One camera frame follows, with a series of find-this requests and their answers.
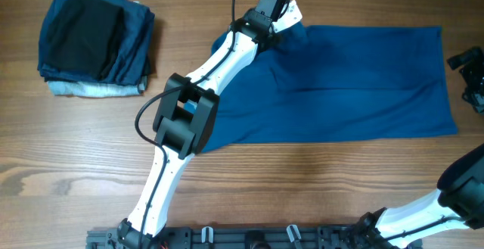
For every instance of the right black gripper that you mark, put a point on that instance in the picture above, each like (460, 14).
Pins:
(472, 70)

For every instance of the blue polo shirt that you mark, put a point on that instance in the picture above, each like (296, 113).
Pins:
(336, 84)

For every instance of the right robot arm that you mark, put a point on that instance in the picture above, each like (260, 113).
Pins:
(456, 203)

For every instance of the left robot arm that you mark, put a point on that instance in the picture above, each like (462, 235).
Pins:
(186, 116)

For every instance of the navy blue folded garment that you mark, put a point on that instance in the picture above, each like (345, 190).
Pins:
(131, 63)

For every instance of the black folded garment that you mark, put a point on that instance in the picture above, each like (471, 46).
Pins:
(85, 37)

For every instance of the light grey folded garment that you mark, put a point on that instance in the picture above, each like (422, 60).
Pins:
(96, 90)

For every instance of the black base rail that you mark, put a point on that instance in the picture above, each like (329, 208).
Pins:
(292, 236)

